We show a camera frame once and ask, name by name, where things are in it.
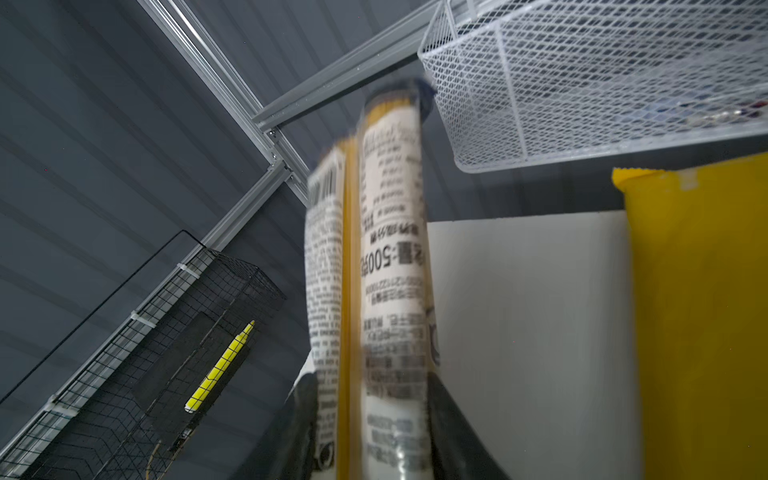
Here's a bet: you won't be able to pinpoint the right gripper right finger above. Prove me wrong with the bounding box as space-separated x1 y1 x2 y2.
427 373 510 480

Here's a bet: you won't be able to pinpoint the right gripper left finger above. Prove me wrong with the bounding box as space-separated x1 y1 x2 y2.
230 373 318 480

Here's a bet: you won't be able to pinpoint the dark blue clear spaghetti bag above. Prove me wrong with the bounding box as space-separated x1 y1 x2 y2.
304 78 438 479

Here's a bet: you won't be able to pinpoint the yellow Pastatime bag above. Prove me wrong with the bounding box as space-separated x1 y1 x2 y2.
612 154 767 479

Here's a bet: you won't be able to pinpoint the white two-tier shelf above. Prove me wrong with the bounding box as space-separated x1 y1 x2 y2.
428 211 644 479

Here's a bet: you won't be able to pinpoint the yellow marker pen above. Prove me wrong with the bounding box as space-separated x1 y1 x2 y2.
184 321 255 414

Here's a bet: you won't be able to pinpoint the items in white basket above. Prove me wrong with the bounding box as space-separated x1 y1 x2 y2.
646 99 767 129

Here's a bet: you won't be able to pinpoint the black wire basket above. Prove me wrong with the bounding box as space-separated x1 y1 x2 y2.
1 246 285 479

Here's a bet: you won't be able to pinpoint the white wire mesh basket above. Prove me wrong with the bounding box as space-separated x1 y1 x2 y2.
418 1 767 174

